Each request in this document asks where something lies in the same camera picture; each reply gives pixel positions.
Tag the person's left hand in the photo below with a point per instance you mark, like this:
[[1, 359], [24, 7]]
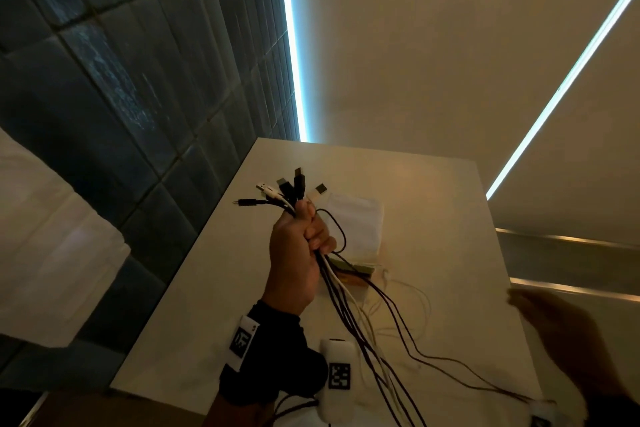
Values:
[[292, 261]]

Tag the person's right hand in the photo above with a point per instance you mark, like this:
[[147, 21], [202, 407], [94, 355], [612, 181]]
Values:
[[570, 336]]

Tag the person's left forearm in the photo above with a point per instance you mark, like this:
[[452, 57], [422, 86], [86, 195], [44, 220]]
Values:
[[230, 414]]

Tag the metal trim strip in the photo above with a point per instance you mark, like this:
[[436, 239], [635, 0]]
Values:
[[565, 239], [575, 289]]

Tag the black right wristband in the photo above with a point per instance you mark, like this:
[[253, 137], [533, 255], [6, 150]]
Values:
[[615, 411]]

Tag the white table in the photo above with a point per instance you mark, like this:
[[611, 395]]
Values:
[[200, 316]]

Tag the blue LED light strip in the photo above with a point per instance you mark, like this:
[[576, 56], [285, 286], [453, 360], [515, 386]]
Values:
[[292, 41], [565, 84]]

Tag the white cushion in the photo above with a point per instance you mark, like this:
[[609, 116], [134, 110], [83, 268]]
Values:
[[50, 261]]

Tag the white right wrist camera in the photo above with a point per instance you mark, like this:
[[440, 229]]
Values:
[[545, 414]]

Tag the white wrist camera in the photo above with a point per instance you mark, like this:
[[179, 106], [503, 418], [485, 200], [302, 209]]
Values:
[[545, 414], [337, 406]]

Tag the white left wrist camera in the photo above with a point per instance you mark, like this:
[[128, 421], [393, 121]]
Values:
[[337, 406]]

